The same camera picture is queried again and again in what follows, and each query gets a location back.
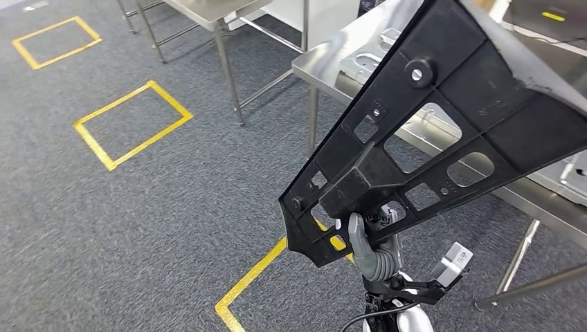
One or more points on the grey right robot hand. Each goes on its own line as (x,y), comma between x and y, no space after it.
(380,263)

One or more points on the black plastic plate part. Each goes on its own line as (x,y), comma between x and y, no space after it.
(458,55)

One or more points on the silver stamped metal part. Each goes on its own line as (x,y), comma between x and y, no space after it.
(564,178)
(367,62)

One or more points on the stainless steel workbench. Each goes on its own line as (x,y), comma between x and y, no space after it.
(330,55)

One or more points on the white panel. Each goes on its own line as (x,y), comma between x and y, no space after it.
(330,18)

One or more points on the yellow label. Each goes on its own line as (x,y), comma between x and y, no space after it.
(552,16)

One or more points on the stainless steel table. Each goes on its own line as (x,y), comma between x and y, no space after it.
(206,9)

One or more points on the yellow floor tape rectangle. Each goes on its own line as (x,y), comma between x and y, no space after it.
(91,147)
(46,29)

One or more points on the black camera bracket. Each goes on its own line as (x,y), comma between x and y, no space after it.
(412,291)

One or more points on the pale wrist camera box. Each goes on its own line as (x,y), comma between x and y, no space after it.
(451,266)

